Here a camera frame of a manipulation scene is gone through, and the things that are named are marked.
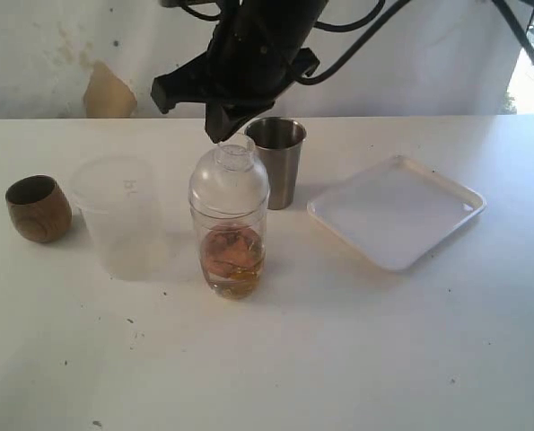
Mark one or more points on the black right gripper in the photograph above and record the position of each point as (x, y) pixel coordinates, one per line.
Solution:
(238, 77)

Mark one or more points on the stainless steel cup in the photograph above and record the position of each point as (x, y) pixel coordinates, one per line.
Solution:
(278, 142)

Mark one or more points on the clear dome lid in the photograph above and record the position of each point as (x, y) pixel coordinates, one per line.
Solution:
(229, 181)

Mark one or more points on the clear plastic cup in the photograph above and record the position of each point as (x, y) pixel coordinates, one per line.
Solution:
(204, 224)

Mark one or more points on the translucent white plastic cup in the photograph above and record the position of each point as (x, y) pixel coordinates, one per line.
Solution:
(121, 210)

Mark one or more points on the brown wooden cup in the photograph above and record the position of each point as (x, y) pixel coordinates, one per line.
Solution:
(38, 209)

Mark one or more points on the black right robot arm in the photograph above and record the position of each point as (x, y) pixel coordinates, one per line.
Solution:
(401, 58)

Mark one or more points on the brown wooden cubes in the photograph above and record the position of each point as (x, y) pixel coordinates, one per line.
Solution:
(224, 251)

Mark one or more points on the white square plastic tray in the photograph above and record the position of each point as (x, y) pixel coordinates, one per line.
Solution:
(396, 211)

